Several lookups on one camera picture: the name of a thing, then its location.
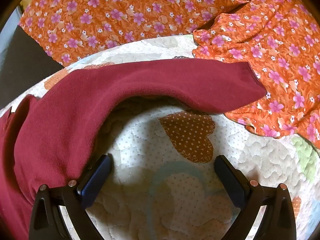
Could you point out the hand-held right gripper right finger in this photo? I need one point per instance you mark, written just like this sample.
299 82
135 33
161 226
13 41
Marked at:
228 180

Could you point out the orange floral cloth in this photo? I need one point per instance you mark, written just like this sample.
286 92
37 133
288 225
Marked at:
125 12

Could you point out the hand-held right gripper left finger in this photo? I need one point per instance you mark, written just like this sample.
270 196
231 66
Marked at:
96 180

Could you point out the dark brown cushion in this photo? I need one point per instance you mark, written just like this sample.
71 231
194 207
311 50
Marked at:
22 67

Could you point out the dark red shirt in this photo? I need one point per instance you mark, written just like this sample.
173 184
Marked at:
125 85

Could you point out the quilted heart-pattern blanket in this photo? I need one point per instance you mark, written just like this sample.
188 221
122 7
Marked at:
175 205

